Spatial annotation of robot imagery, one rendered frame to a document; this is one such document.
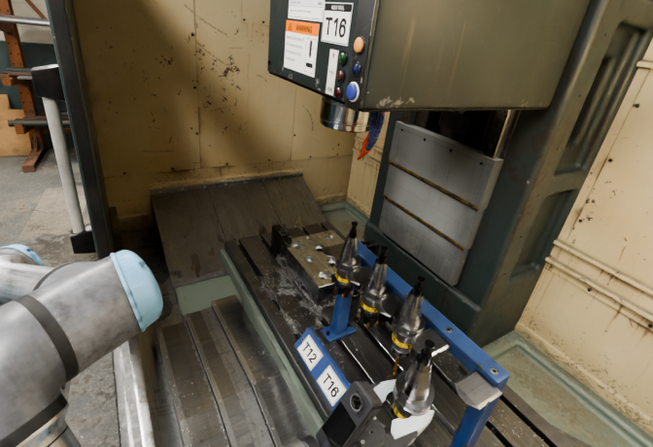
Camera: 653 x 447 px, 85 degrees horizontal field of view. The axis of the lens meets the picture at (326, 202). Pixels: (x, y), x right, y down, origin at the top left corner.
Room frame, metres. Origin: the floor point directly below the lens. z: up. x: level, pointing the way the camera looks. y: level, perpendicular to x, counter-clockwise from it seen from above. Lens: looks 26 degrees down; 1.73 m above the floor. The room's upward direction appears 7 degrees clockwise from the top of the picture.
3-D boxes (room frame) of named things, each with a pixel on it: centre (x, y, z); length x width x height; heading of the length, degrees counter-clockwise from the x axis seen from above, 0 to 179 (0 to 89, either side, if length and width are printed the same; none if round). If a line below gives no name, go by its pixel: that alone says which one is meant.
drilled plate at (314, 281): (1.08, -0.03, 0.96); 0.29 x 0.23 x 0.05; 34
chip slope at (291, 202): (1.60, 0.35, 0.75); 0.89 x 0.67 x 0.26; 124
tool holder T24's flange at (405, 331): (0.55, -0.20, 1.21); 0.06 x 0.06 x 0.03
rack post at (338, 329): (0.81, -0.09, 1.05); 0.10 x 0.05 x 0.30; 124
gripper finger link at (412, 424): (0.36, -0.18, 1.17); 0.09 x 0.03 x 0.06; 111
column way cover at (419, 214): (1.30, -0.39, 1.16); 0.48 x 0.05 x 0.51; 34
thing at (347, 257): (0.73, -0.07, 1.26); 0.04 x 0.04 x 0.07
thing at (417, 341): (0.51, -0.23, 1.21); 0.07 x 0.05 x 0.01; 124
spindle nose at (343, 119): (1.05, -0.03, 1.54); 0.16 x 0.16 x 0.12
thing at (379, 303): (0.60, -0.17, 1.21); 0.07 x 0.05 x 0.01; 124
